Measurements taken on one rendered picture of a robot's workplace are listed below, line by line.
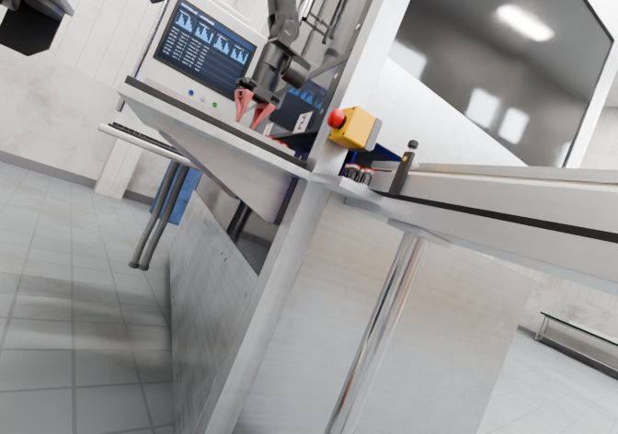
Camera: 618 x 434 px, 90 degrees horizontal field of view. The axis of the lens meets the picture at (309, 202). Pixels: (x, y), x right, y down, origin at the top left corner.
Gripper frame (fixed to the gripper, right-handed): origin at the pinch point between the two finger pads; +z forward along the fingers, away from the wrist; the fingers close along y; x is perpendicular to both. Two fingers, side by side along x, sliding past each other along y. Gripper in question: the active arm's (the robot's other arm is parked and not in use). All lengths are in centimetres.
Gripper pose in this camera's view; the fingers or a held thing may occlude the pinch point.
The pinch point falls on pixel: (246, 122)
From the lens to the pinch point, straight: 81.3
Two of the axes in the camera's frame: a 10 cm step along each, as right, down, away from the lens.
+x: -6.0, -2.3, 7.6
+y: 7.1, 2.8, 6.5
